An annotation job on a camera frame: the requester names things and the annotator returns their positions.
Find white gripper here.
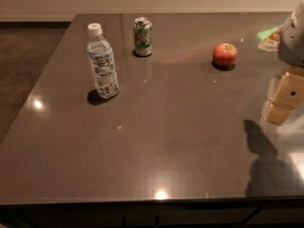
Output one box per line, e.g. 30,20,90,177
261,1,304,125

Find clear blue-label plastic bottle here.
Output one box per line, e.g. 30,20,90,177
86,23,119,99

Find green chip bag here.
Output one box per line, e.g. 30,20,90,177
257,27,282,52

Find red apple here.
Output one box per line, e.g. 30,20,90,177
213,43,238,67

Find green soda can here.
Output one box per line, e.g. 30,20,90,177
133,17,153,57

